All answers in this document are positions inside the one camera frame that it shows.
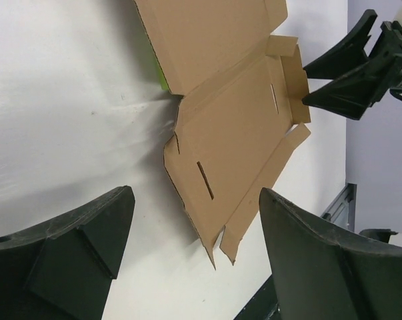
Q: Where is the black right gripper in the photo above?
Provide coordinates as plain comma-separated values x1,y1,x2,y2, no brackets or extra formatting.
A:
302,9,402,120

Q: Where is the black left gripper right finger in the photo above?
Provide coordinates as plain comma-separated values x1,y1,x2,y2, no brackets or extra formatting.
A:
259,188,402,319

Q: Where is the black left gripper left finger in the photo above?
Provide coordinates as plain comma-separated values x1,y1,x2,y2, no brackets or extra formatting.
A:
0,186,135,319

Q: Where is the brown cardboard box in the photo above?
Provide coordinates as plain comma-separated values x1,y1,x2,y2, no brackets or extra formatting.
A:
136,0,311,261

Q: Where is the green wooden block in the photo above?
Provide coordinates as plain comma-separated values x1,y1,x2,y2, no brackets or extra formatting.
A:
142,29,171,94

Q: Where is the aluminium frame rail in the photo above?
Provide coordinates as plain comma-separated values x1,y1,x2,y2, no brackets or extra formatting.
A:
321,183,357,232

